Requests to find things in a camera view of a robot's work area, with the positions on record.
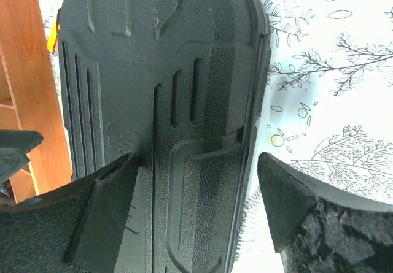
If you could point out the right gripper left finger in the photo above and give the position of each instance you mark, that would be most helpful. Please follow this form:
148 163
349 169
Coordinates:
76 228

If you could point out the black plastic tool case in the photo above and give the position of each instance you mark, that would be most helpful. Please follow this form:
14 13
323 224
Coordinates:
179 83

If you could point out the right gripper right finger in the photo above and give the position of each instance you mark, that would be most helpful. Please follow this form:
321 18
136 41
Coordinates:
316 227

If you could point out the wooden compartment tray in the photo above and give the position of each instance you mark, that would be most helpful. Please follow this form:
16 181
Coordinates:
29 100

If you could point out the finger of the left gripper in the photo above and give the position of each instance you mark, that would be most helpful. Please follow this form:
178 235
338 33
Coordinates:
15 145

